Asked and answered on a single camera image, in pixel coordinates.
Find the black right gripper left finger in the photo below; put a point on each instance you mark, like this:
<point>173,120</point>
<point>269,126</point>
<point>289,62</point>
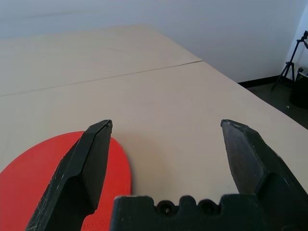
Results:
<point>72,173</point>

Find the red ping-pong paddle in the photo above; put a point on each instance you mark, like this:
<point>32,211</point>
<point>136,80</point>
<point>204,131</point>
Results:
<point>24,173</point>

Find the black camera tripod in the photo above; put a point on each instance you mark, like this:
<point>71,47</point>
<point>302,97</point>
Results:
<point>288,64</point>

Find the black bag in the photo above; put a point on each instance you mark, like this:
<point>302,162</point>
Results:
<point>300,93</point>

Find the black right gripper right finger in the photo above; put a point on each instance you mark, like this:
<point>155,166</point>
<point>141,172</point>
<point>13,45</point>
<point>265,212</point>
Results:
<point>264,168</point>

